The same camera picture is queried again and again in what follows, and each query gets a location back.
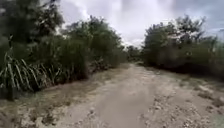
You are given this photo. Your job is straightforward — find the pale dirt track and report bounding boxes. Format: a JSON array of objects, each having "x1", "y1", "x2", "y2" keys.
[{"x1": 0, "y1": 61, "x2": 224, "y2": 128}]

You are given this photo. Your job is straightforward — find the dense green bushes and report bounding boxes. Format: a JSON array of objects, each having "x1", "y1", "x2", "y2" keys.
[
  {"x1": 0, "y1": 0, "x2": 143, "y2": 101},
  {"x1": 140, "y1": 14, "x2": 224, "y2": 81}
]

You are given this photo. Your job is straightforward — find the sparse grass verge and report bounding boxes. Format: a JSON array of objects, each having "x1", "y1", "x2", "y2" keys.
[
  {"x1": 0, "y1": 63, "x2": 131, "y2": 128},
  {"x1": 146, "y1": 64, "x2": 224, "y2": 111}
]

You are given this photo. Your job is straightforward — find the tall reed grass clump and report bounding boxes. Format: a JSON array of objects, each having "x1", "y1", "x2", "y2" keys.
[{"x1": 0, "y1": 49, "x2": 64, "y2": 98}]

